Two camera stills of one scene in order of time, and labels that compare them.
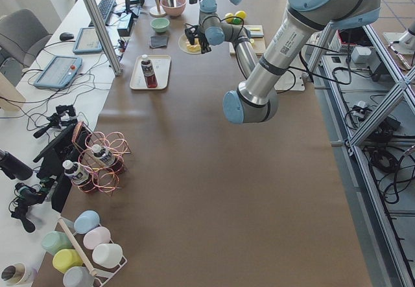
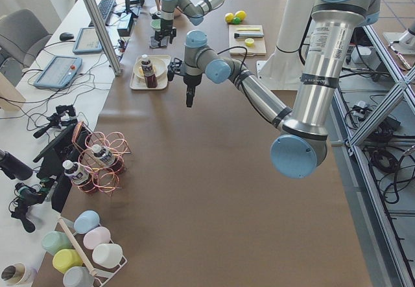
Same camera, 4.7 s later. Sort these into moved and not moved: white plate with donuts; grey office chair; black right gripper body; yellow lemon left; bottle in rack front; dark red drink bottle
Moved: white plate with donuts; black right gripper body
Not moved: yellow lemon left; bottle in rack front; dark red drink bottle; grey office chair
